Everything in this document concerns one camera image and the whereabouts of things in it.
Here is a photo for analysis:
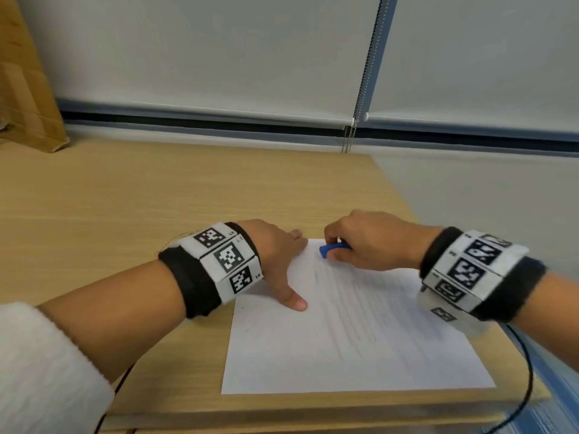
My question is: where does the person's left hand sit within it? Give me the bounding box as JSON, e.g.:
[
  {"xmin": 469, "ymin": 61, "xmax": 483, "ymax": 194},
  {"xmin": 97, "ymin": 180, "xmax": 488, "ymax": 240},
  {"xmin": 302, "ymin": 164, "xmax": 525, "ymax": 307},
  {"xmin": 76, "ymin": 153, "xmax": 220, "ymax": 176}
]
[{"xmin": 237, "ymin": 219, "xmax": 309, "ymax": 312}]

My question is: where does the person's right hand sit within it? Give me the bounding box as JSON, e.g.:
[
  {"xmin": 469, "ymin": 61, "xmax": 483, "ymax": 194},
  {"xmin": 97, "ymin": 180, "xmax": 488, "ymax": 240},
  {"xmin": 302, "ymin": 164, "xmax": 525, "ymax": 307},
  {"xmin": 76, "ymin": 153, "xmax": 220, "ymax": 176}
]
[{"xmin": 324, "ymin": 210, "xmax": 443, "ymax": 272}]

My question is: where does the blue eraser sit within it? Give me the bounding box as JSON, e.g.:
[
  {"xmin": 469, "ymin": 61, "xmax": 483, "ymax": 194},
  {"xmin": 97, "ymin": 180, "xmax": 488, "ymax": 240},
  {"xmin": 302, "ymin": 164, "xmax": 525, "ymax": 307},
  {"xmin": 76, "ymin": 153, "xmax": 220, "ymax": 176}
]
[{"xmin": 318, "ymin": 241, "xmax": 353, "ymax": 260}]

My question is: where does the white paper sheet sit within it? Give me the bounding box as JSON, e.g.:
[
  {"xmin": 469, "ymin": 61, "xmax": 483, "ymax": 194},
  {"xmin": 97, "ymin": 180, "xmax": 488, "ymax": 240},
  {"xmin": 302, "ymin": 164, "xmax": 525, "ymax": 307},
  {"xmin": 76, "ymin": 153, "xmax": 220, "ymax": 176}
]
[{"xmin": 220, "ymin": 239, "xmax": 498, "ymax": 395}]

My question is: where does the person's left forearm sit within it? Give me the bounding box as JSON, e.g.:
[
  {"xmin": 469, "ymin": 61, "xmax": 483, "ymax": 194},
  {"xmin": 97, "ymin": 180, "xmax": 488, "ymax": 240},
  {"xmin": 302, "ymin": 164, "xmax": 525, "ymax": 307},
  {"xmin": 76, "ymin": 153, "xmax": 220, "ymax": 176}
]
[{"xmin": 36, "ymin": 259, "xmax": 188, "ymax": 385}]

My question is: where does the wooden desk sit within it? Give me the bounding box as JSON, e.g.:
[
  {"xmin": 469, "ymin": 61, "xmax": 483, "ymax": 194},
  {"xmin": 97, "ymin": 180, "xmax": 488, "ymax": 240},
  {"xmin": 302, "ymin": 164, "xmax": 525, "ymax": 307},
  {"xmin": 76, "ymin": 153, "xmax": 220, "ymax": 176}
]
[{"xmin": 0, "ymin": 137, "xmax": 554, "ymax": 434}]

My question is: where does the black left wristband with markers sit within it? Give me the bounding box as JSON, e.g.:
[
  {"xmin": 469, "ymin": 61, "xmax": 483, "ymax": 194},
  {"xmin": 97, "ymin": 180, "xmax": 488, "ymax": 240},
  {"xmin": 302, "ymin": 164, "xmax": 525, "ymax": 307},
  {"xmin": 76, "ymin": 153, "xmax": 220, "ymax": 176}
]
[{"xmin": 157, "ymin": 222, "xmax": 265, "ymax": 319}]

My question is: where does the black wristband with markers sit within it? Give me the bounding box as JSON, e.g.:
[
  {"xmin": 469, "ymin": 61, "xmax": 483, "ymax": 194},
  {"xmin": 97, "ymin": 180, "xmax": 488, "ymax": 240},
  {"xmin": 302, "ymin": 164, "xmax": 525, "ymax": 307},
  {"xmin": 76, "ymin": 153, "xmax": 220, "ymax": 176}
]
[
  {"xmin": 157, "ymin": 222, "xmax": 265, "ymax": 319},
  {"xmin": 419, "ymin": 226, "xmax": 548, "ymax": 324}
]

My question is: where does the black right wristband with markers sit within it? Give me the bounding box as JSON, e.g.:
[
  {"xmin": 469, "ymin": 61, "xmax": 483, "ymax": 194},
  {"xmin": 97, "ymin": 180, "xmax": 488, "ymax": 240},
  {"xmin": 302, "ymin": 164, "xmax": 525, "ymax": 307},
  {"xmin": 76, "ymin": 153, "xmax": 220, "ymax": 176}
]
[{"xmin": 419, "ymin": 226, "xmax": 548, "ymax": 324}]

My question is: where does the narrow white roller blind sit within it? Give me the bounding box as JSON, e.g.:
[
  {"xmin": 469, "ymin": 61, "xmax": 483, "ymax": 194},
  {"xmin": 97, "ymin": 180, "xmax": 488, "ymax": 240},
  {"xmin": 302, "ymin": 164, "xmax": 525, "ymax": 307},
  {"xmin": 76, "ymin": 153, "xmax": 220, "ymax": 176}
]
[{"xmin": 363, "ymin": 0, "xmax": 579, "ymax": 134}]

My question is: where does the wide white roller blind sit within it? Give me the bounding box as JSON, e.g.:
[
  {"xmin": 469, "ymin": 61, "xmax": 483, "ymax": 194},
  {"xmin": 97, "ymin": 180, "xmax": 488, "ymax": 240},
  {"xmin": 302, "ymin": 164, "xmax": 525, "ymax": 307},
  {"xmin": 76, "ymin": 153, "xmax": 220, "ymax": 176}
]
[{"xmin": 13, "ymin": 0, "xmax": 385, "ymax": 128}]

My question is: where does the brown cardboard box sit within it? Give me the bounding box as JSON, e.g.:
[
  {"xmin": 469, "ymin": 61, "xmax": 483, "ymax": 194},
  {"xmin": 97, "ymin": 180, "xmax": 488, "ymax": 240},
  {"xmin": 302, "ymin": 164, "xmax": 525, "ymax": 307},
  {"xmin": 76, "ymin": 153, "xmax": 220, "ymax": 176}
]
[{"xmin": 0, "ymin": 0, "xmax": 71, "ymax": 154}]

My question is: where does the metal bead chain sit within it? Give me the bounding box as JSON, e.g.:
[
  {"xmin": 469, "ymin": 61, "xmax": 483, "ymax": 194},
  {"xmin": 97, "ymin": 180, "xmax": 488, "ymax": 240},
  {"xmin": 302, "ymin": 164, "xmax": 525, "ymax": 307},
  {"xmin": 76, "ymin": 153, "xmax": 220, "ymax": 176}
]
[{"xmin": 340, "ymin": 0, "xmax": 391, "ymax": 155}]

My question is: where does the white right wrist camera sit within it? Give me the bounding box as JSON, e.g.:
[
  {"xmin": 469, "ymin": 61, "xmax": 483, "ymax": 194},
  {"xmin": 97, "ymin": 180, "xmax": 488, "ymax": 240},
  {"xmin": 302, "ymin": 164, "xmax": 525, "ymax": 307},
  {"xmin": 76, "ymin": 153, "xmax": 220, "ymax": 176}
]
[{"xmin": 416, "ymin": 286, "xmax": 492, "ymax": 338}]

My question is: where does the dark window frame rail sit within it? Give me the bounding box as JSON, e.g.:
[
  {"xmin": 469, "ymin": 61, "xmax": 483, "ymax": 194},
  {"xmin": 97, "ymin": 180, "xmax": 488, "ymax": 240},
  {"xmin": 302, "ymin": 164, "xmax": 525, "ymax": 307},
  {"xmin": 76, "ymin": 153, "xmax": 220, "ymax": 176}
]
[{"xmin": 57, "ymin": 99, "xmax": 579, "ymax": 157}]

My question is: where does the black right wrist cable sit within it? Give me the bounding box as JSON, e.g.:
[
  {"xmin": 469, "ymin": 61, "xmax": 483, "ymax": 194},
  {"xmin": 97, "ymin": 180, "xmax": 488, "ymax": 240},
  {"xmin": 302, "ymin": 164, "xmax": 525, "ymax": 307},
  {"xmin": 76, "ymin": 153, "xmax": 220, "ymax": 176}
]
[{"xmin": 481, "ymin": 324, "xmax": 535, "ymax": 434}]

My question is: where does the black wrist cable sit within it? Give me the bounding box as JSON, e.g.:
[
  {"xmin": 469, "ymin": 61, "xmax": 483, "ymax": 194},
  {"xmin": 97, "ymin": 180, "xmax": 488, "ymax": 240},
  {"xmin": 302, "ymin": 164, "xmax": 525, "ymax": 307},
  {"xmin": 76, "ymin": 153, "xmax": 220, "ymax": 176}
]
[
  {"xmin": 481, "ymin": 324, "xmax": 535, "ymax": 434},
  {"xmin": 92, "ymin": 363, "xmax": 137, "ymax": 434}
]

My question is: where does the blue window post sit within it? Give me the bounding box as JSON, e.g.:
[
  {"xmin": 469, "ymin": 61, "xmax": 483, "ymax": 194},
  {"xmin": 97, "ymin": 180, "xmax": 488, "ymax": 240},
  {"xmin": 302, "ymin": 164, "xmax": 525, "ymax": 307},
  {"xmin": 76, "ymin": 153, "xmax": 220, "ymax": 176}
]
[{"xmin": 352, "ymin": 0, "xmax": 400, "ymax": 121}]

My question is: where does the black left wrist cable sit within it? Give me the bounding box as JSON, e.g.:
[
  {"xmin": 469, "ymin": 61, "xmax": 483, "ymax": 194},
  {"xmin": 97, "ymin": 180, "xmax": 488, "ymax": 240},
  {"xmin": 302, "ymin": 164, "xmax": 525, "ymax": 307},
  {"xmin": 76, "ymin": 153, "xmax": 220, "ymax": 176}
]
[{"xmin": 92, "ymin": 363, "xmax": 137, "ymax": 434}]

